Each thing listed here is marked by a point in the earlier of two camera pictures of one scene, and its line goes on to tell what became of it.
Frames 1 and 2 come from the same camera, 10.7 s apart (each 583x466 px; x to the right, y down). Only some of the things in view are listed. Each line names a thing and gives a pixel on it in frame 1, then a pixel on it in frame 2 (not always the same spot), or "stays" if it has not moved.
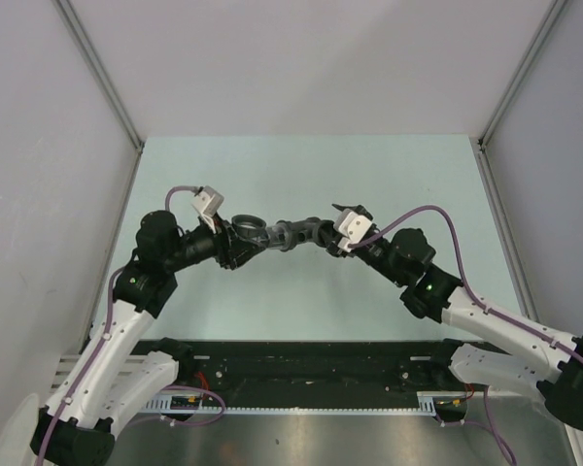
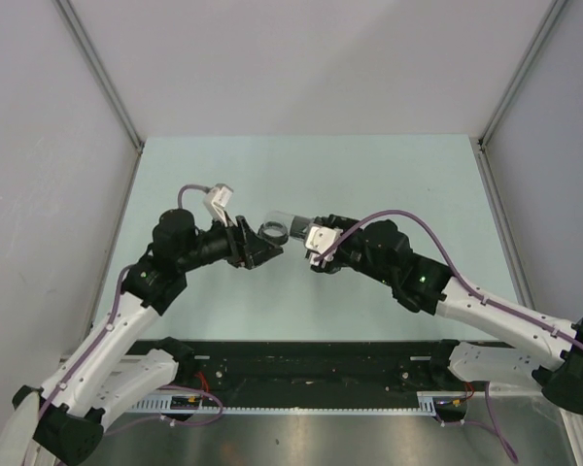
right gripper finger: x=360 y=209 to x=335 y=221
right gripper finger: x=328 y=235 to x=316 y=265
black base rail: x=319 y=366 stays
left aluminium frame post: x=99 y=72 stays
